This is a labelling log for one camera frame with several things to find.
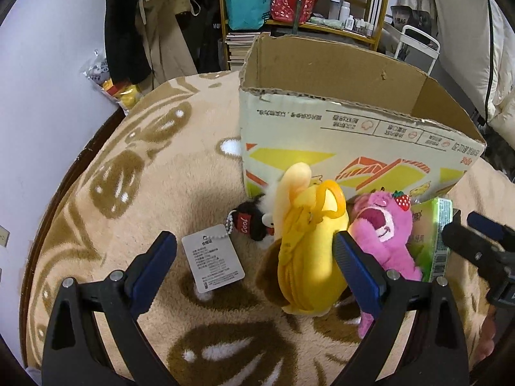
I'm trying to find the black bag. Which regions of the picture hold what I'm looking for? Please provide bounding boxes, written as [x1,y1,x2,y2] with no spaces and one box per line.
[390,5,437,33]

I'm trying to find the mint green cloth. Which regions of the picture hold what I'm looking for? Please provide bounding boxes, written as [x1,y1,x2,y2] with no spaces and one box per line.
[310,16,347,30]

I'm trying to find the green tissue packet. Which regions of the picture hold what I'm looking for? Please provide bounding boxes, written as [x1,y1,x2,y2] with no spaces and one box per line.
[408,196,454,283]

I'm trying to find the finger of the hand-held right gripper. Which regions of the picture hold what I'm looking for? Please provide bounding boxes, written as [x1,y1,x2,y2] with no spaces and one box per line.
[467,211,515,252]
[441,209,510,287]

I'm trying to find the black plush keychain with tag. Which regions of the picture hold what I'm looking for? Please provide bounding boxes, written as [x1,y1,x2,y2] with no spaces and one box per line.
[182,192,282,294]

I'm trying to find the wooden shelf rack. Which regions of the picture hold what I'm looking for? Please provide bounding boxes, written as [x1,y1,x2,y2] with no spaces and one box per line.
[217,0,393,71]

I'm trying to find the group of white bottles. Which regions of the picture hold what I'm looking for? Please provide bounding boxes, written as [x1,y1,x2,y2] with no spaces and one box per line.
[320,0,377,36]

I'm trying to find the pink bear plush toy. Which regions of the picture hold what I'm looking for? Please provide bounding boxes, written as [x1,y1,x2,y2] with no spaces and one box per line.
[348,190,423,338]

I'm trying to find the beige hanging coat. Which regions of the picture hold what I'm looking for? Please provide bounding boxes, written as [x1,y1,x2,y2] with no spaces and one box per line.
[135,0,202,89]

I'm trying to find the black printed garment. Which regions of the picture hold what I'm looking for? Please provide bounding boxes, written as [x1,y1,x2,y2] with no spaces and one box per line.
[177,0,227,75]

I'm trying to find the yellow plush toy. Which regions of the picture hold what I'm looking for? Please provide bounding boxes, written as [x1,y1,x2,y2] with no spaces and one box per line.
[277,162,351,316]

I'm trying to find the green pole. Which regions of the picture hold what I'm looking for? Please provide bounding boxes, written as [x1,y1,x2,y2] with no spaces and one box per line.
[294,0,308,35]

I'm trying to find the printed cardboard box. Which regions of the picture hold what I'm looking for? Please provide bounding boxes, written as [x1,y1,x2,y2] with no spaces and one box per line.
[238,33,487,207]

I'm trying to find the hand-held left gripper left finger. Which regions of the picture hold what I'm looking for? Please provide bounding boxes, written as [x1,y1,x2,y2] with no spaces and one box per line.
[41,230,180,386]

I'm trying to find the person's right hand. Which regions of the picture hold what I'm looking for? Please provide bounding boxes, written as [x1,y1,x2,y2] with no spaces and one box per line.
[479,309,498,366]

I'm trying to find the black hanging garment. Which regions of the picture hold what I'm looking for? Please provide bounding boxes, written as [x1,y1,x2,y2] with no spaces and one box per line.
[104,0,151,85]

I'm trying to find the plastic bag of snacks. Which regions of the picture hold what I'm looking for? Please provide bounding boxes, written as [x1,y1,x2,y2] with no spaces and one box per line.
[82,50,142,113]

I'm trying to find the stack of brown books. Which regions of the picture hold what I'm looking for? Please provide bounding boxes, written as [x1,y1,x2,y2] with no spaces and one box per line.
[225,31,271,71]

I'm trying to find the beige printed blanket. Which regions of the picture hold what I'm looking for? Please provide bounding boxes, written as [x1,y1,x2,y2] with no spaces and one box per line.
[24,70,500,386]

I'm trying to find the white trolley cart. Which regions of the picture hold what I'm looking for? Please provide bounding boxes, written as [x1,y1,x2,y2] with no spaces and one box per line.
[392,24,440,77]

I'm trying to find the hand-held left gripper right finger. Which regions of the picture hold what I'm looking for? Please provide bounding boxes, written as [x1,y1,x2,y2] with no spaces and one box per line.
[332,230,470,386]

